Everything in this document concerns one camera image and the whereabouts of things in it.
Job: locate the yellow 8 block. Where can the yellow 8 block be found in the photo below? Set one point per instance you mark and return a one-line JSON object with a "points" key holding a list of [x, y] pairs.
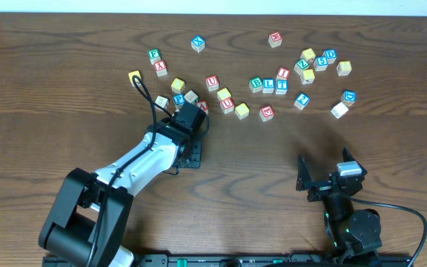
{"points": [[344, 68]]}

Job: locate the blue P block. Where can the blue P block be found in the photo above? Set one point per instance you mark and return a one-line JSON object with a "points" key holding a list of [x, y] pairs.
{"points": [[179, 100]]}

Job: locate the yellow block top right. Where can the yellow block top right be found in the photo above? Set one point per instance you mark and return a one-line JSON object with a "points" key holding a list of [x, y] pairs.
{"points": [[308, 55]]}

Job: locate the yellow block centre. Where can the yellow block centre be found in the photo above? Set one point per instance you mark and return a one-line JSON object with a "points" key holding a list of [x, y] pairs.
{"points": [[223, 94]]}

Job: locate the plain white block right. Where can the plain white block right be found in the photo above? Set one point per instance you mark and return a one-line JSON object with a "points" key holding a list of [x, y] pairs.
{"points": [[339, 110]]}

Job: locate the blue 5 block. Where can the blue 5 block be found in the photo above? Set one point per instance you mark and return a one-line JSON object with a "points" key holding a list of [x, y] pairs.
{"points": [[320, 63]]}

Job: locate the blue D block lower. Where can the blue D block lower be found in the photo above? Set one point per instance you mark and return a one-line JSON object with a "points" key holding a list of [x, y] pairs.
{"points": [[348, 98]]}

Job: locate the red A block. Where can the red A block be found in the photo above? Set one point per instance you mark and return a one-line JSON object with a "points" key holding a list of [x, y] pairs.
{"points": [[203, 105]]}

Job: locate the red X block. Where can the red X block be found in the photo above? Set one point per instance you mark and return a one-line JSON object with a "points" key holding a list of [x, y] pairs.
{"points": [[161, 68]]}

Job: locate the blue d block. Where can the blue d block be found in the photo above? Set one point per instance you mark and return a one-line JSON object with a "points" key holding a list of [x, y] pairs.
{"points": [[348, 98], [330, 55]]}

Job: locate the yellow block below Z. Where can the yellow block below Z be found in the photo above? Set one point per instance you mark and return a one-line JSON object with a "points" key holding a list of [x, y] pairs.
{"points": [[307, 76]]}

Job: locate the red u block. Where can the red u block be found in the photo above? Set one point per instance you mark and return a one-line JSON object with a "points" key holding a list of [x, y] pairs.
{"points": [[227, 105], [212, 83]]}

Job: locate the green Z block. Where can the green Z block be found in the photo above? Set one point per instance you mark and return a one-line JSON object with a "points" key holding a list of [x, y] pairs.
{"points": [[300, 66]]}

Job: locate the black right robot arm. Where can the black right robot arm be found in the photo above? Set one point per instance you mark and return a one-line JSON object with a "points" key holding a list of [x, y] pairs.
{"points": [[354, 232]]}

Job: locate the yellow block far left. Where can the yellow block far left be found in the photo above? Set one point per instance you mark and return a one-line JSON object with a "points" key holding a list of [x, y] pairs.
{"points": [[135, 78]]}

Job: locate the red U block upper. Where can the red U block upper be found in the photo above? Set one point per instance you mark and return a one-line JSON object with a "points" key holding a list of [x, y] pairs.
{"points": [[212, 83]]}

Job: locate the red I block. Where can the red I block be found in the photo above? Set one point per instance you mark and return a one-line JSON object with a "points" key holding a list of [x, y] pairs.
{"points": [[283, 73]]}

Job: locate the yellow block near P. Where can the yellow block near P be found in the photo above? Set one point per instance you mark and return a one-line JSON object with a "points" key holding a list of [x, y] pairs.
{"points": [[177, 86]]}

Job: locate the plain white green-edged block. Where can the plain white green-edged block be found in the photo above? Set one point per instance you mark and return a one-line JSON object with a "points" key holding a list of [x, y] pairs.
{"points": [[191, 97]]}

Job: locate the red U block lower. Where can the red U block lower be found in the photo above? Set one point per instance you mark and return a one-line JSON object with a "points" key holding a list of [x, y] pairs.
{"points": [[227, 105]]}

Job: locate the blue X block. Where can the blue X block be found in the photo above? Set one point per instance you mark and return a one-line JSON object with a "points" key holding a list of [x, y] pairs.
{"points": [[198, 43]]}

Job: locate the yellow O block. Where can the yellow O block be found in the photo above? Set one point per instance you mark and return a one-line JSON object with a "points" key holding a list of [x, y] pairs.
{"points": [[242, 111]]}

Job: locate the green F block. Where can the green F block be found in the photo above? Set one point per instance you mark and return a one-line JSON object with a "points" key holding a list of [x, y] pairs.
{"points": [[154, 56]]}

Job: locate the blue D block upper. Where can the blue D block upper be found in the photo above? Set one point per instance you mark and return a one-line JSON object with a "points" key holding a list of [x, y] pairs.
{"points": [[330, 55]]}

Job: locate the red Q block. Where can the red Q block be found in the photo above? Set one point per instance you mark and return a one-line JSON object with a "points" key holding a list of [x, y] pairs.
{"points": [[266, 113]]}

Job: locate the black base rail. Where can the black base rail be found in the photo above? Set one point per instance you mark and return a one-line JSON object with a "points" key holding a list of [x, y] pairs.
{"points": [[305, 259]]}

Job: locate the green B block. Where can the green B block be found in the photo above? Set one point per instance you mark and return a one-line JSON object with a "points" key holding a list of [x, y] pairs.
{"points": [[256, 84]]}

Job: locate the blue 2 block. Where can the blue 2 block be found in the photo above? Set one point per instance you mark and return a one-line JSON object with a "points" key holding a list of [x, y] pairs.
{"points": [[302, 101]]}

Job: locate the plain number 6 block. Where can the plain number 6 block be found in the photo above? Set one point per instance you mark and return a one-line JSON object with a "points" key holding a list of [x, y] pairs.
{"points": [[161, 103]]}

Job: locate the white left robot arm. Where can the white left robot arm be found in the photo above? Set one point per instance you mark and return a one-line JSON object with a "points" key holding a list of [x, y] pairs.
{"points": [[88, 218]]}

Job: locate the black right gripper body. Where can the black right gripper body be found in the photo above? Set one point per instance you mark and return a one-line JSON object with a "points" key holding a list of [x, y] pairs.
{"points": [[322, 186]]}

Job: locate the blue L block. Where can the blue L block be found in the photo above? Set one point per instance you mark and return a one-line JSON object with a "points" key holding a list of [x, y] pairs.
{"points": [[268, 85]]}

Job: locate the red M block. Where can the red M block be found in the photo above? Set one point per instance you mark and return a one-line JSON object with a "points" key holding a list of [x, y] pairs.
{"points": [[275, 39]]}

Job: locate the blue T block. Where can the blue T block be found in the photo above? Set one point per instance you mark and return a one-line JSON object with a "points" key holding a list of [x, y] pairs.
{"points": [[281, 87]]}

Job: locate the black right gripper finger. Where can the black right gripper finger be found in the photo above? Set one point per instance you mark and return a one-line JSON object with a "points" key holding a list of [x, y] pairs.
{"points": [[346, 155], [303, 177]]}

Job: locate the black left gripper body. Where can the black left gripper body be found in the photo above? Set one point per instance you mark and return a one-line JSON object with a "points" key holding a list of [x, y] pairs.
{"points": [[195, 156]]}

